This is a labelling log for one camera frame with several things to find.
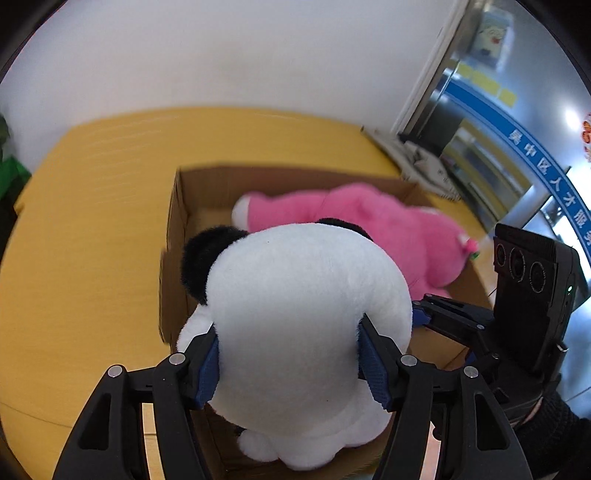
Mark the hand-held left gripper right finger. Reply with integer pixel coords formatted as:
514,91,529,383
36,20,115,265
358,313,541,480

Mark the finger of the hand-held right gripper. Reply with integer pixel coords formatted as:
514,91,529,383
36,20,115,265
463,346,505,394
411,293,498,346

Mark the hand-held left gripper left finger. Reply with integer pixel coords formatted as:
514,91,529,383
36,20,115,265
51,323,222,480

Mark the white plush toy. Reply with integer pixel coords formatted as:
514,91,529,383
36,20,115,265
177,217,414,472

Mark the brown cardboard box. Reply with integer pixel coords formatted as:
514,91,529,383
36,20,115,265
159,161,495,480

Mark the person's right forearm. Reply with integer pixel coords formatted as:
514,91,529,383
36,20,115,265
512,392,591,480

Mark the yellow wooden desktop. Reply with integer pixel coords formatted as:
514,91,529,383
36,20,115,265
0,107,513,480

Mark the magenta plush bear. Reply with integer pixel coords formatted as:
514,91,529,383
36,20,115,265
231,182,481,301

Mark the grey printed cloth bag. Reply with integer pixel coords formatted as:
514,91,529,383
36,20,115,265
406,143,462,201

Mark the blue banner strip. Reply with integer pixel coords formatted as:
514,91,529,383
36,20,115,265
445,80,591,259

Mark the beige cloth bag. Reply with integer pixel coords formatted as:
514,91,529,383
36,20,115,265
362,127,416,181

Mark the green tablecloth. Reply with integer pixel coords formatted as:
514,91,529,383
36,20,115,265
0,156,31,206

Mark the cartoon poster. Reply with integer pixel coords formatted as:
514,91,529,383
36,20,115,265
471,11,509,58

